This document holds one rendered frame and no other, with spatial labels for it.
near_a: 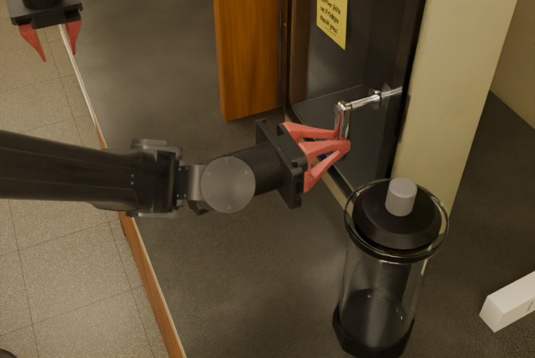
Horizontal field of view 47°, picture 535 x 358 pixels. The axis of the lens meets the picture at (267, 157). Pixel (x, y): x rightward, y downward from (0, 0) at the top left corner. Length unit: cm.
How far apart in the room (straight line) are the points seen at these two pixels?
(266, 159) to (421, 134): 19
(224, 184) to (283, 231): 32
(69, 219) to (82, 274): 25
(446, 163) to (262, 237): 29
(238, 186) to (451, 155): 31
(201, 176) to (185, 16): 82
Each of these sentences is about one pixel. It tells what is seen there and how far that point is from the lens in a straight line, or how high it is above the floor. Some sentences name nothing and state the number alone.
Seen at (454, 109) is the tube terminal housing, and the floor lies 120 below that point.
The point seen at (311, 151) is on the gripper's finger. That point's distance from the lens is 70.
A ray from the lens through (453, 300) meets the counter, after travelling 89.
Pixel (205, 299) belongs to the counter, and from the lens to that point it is 86.
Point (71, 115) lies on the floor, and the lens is 270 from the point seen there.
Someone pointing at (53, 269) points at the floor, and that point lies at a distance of 216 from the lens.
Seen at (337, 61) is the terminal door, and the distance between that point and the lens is 81.
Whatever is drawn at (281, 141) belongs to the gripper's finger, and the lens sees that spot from 71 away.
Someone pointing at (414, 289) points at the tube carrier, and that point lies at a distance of 71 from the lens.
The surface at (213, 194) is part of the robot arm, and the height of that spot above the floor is 121.
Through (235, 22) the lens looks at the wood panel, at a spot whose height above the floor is 114.
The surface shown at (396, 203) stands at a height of 120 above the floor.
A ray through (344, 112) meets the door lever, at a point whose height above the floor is 120.
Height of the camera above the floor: 166
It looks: 44 degrees down
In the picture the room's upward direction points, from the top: straight up
